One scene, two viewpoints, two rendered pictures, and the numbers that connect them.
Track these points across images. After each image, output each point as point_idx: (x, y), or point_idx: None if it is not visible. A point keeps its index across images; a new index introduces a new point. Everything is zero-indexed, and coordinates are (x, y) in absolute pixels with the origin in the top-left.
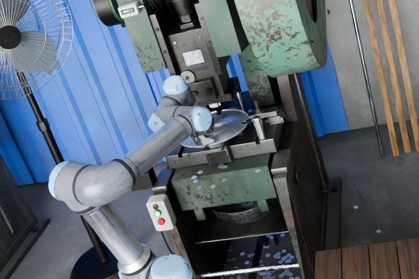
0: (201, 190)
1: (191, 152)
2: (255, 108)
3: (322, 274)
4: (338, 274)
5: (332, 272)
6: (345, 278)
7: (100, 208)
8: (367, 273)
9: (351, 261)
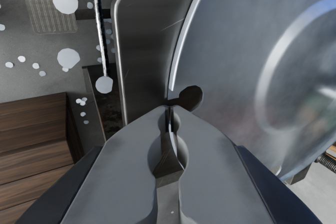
0: None
1: (130, 27)
2: (323, 157)
3: (17, 160)
4: (19, 176)
5: (23, 169)
6: (12, 185)
7: None
8: (27, 199)
9: (47, 180)
